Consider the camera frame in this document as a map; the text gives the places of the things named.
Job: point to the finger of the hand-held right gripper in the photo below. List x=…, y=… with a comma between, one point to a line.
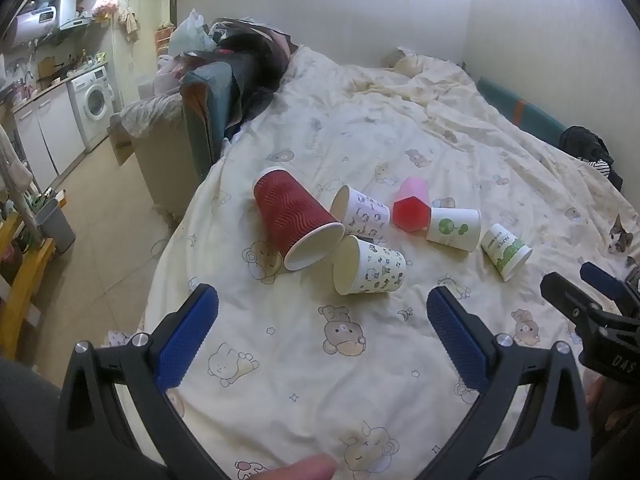
x=602, y=277
x=567, y=297

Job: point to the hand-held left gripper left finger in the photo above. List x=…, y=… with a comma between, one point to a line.
x=187, y=340

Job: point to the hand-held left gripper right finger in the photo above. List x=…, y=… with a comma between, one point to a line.
x=457, y=340

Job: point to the white cup green label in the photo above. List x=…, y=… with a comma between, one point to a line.
x=505, y=252

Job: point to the cream cup green animal print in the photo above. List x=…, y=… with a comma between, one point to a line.
x=380, y=270

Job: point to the white cup green tree print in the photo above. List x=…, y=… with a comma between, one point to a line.
x=455, y=227

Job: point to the pink plastic cup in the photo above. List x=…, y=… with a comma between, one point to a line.
x=412, y=210

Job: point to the white cup grey animal print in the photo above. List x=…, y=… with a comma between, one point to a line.
x=367, y=215

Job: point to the red ripple paper cup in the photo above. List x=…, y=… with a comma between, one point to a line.
x=290, y=210

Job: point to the person's right hand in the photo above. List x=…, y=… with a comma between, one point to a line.
x=596, y=394

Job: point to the person's left hand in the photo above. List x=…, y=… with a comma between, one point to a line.
x=300, y=467

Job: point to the tabby cat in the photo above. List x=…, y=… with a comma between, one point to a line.
x=620, y=237

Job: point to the black clothes heap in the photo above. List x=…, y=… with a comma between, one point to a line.
x=590, y=147

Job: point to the yellow wooden table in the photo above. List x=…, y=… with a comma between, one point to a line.
x=25, y=280

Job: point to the grey trash bin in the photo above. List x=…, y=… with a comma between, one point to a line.
x=55, y=227

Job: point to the beige sofa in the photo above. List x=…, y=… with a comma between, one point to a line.
x=160, y=160

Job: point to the grey cloth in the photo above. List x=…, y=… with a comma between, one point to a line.
x=25, y=425

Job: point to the cardboard box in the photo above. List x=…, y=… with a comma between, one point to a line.
x=120, y=147

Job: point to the teal cushion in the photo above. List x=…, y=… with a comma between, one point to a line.
x=205, y=110

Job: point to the white kitchen cabinet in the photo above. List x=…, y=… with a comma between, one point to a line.
x=50, y=130

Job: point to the white washing machine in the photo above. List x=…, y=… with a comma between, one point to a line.
x=92, y=105

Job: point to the dark clothing pile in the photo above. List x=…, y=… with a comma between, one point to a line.
x=255, y=70

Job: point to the cream pillow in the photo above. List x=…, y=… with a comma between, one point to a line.
x=405, y=62

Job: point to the white plastic bag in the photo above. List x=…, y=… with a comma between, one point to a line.
x=190, y=35

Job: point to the hanging beige towel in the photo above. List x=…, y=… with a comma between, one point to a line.
x=130, y=22

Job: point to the range hood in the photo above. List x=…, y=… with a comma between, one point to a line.
x=77, y=23

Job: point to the white water heater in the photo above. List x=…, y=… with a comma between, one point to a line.
x=42, y=20

